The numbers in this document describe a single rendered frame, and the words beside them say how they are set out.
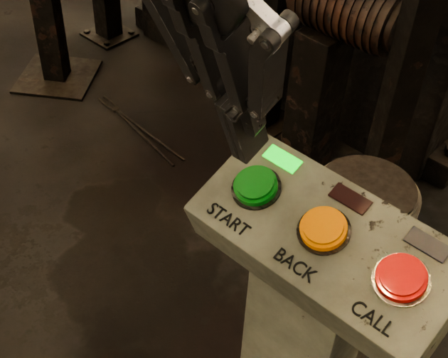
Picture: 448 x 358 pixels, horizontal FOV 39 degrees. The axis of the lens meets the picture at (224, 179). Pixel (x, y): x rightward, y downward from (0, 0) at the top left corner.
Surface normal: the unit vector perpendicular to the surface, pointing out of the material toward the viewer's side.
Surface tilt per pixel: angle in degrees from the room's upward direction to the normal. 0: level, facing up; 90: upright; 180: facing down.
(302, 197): 20
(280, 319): 90
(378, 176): 0
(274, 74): 102
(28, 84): 0
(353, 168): 0
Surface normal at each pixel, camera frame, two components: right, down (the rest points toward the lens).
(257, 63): -0.64, 0.71
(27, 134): 0.04, -0.73
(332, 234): -0.19, -0.53
